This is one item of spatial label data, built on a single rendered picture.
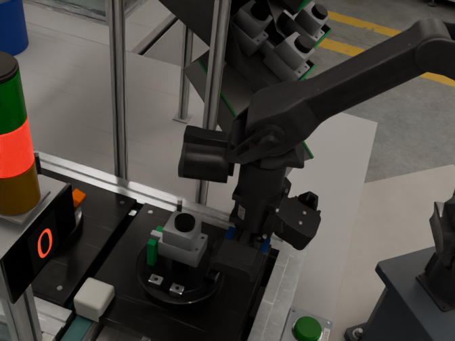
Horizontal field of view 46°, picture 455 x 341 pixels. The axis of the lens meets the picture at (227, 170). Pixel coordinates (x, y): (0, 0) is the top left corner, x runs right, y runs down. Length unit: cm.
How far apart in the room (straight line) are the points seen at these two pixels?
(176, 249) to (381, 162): 210
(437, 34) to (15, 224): 45
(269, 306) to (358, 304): 23
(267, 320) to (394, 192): 54
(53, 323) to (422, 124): 263
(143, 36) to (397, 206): 91
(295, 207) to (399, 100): 266
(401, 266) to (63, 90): 96
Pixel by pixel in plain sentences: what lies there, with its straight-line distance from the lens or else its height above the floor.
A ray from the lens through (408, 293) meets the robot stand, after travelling 82.
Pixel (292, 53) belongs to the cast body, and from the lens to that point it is 87.
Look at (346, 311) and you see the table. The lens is 102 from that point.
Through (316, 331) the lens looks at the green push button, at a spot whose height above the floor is 97.
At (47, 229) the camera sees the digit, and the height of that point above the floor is 122.
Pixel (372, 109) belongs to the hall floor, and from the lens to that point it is 316.
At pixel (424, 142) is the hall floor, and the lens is 305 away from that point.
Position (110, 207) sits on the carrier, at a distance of 96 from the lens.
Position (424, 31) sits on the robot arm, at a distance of 56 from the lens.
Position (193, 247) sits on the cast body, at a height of 105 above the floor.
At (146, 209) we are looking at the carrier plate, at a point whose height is 97.
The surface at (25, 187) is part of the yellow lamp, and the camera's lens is 54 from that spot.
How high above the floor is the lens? 166
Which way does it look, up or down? 41 degrees down
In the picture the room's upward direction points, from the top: 9 degrees clockwise
